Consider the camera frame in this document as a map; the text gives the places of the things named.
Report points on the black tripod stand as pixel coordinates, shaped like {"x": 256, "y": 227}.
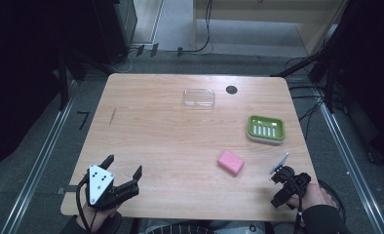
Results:
{"x": 62, "y": 84}
{"x": 297, "y": 66}

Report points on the light wooden shelf unit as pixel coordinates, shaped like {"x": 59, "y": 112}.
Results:
{"x": 277, "y": 5}

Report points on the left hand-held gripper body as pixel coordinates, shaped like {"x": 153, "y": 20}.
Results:
{"x": 99, "y": 182}

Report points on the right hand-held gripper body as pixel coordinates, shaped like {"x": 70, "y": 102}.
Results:
{"x": 292, "y": 180}

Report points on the person's striped garment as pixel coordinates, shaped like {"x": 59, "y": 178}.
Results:
{"x": 180, "y": 230}

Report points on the person's right hand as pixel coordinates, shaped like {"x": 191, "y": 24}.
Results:
{"x": 316, "y": 195}

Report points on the person's left hand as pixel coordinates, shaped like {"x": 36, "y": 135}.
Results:
{"x": 96, "y": 217}

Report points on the green soap dish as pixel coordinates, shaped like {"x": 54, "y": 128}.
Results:
{"x": 265, "y": 129}

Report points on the black cabinet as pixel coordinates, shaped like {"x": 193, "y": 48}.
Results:
{"x": 115, "y": 29}

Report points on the clear plastic box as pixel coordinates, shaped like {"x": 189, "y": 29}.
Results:
{"x": 199, "y": 98}

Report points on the metal floor rail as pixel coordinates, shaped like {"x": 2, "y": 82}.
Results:
{"x": 37, "y": 165}
{"x": 352, "y": 169}

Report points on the pink soap bar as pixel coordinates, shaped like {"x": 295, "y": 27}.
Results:
{"x": 231, "y": 162}

